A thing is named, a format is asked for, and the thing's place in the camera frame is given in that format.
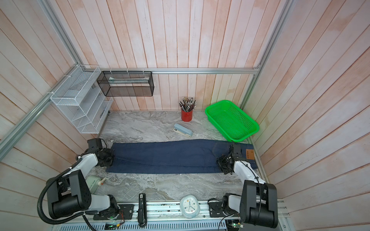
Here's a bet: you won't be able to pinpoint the dark blue denim trousers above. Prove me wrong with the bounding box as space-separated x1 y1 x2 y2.
105 139 258 175

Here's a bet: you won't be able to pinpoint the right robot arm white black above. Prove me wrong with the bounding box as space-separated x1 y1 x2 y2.
217 156 278 228

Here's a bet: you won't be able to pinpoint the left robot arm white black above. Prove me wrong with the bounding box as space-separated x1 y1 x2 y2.
37 148 120 229

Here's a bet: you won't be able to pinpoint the green plastic basket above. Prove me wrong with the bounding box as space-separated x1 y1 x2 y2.
205 100 260 142

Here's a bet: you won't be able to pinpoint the white round clock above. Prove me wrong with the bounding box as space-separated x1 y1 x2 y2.
180 195 200 219

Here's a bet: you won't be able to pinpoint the grey blue stapler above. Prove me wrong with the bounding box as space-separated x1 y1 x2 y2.
173 123 193 137

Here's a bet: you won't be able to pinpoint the red pencil cup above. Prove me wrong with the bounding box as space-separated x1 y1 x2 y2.
178 97 197 122

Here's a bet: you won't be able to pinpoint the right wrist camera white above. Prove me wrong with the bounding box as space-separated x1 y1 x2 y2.
229 143 243 159

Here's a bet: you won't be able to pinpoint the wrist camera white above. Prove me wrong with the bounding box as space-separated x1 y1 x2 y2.
86 138 103 154
229 143 243 159

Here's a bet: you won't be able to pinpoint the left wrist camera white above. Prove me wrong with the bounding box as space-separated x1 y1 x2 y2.
86 138 103 154

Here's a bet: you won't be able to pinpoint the white wire mesh shelf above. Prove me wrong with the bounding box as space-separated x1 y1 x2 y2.
51 65 113 134

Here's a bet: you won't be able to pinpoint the black mesh wall basket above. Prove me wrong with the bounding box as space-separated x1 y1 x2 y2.
97 70 155 97

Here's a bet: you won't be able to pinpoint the aluminium front rail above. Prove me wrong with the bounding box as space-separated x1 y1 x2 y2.
49 199 293 231

